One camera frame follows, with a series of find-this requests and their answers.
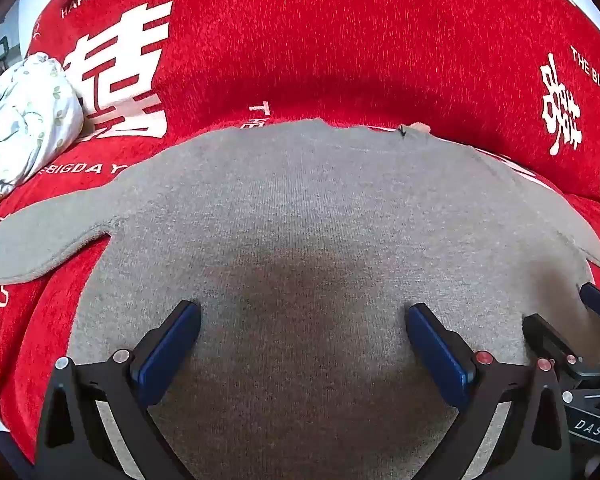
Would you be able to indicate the grey knit sweater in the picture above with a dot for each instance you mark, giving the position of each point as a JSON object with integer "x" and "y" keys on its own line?
{"x": 305, "y": 220}

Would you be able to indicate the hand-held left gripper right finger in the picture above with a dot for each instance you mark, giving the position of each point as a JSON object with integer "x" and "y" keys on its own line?
{"x": 437, "y": 355}

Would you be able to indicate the red printed blanket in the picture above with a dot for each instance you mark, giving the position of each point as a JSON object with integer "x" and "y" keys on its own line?
{"x": 330, "y": 35}

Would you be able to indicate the white floral cloth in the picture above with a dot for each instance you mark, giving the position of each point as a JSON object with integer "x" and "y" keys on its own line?
{"x": 25, "y": 120}

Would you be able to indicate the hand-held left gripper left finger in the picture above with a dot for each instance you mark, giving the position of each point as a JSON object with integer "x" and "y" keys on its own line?
{"x": 172, "y": 345}

